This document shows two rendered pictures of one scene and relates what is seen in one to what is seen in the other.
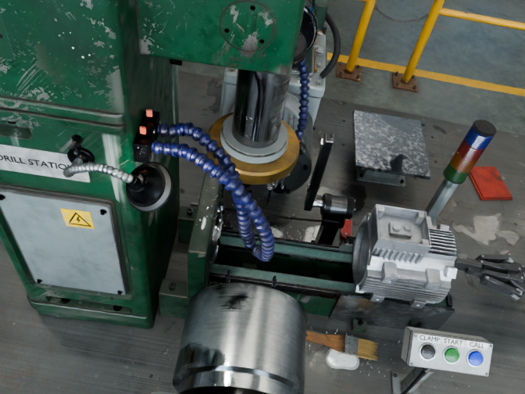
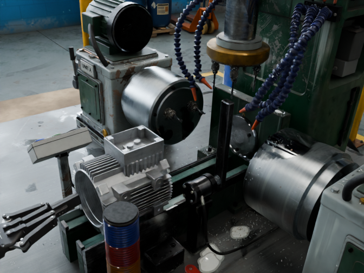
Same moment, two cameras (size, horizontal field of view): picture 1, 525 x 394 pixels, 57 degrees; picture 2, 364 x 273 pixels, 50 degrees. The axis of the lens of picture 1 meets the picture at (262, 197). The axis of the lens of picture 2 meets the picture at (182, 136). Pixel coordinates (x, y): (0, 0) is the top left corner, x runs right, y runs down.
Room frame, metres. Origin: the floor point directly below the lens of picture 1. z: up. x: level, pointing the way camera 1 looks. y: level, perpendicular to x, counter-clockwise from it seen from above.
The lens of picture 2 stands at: (1.47, -0.75, 1.64)
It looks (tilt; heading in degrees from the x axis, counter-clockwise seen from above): 29 degrees down; 143
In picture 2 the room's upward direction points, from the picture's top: 2 degrees clockwise
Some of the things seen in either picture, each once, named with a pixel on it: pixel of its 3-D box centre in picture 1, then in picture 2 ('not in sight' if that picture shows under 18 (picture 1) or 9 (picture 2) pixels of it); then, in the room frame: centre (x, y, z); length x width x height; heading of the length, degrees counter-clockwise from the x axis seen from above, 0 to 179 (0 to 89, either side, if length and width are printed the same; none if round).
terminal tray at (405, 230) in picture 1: (398, 234); (134, 150); (0.71, -0.32, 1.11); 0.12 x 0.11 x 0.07; 93
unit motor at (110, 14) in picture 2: not in sight; (107, 52); (0.06, -0.07, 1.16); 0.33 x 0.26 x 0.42; 3
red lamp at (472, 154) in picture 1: (472, 147); (122, 245); (1.02, -0.52, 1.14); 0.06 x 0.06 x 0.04
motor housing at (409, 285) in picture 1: (400, 258); (122, 184); (0.71, -0.36, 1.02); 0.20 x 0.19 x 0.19; 93
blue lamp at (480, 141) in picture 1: (480, 135); (121, 225); (1.02, -0.52, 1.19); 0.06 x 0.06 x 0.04
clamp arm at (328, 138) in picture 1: (318, 174); (222, 145); (0.83, -0.12, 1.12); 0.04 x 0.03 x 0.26; 93
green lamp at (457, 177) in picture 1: (457, 170); not in sight; (1.02, -0.52, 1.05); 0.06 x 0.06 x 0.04
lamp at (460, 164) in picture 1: (464, 159); (123, 263); (1.02, -0.52, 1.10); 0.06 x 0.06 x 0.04
